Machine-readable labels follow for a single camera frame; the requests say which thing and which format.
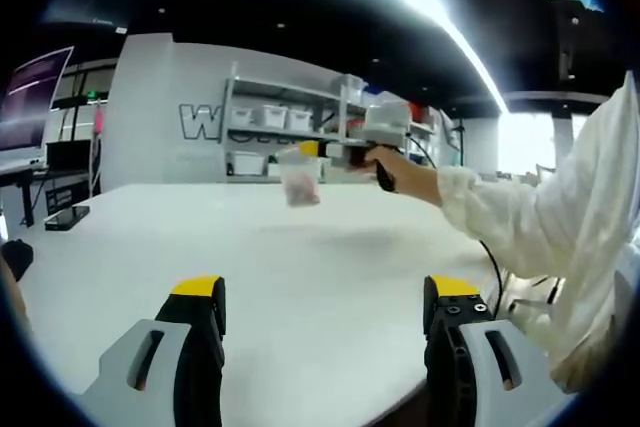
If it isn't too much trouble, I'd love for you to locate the metal shelf with white bins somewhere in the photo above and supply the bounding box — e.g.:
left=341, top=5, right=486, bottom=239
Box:
left=229, top=74, right=446, bottom=178

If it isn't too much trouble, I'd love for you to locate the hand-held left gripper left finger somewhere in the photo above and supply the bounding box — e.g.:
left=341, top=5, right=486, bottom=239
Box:
left=82, top=275, right=227, bottom=427

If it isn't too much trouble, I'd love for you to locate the computer monitor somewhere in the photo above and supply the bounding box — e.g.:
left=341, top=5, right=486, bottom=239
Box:
left=0, top=45, right=75, bottom=163

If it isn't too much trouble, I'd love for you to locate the black laptop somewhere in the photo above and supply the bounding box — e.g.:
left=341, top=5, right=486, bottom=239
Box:
left=45, top=140, right=94, bottom=172

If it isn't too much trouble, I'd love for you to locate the clear resealable bag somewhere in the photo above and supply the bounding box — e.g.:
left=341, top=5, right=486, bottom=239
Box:
left=277, top=146, right=324, bottom=208

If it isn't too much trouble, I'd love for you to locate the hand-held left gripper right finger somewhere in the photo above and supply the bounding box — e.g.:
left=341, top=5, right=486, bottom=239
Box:
left=423, top=274, right=569, bottom=427

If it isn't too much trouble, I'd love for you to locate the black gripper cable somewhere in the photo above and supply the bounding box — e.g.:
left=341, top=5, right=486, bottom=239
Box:
left=404, top=131, right=504, bottom=316

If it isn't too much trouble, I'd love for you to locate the black computer mouse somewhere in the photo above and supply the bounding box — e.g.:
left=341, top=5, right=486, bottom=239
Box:
left=0, top=240, right=35, bottom=282

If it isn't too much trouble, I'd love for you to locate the person's right hand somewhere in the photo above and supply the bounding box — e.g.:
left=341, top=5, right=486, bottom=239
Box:
left=362, top=144, right=445, bottom=207

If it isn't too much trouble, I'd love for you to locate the office desk with black legs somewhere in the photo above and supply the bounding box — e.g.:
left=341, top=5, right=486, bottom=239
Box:
left=0, top=159, right=99, bottom=228

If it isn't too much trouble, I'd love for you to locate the person in white coat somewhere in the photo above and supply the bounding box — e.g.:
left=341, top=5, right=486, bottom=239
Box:
left=504, top=69, right=640, bottom=396

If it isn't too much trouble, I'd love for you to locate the black tripod stand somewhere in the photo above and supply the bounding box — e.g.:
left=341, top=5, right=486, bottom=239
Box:
left=449, top=119, right=469, bottom=168

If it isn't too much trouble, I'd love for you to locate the dark labelled crate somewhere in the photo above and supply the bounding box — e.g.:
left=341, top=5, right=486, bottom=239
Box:
left=44, top=186, right=91, bottom=213

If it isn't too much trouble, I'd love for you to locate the black smartphone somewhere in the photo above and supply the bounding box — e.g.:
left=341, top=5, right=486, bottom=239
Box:
left=43, top=205, right=91, bottom=232

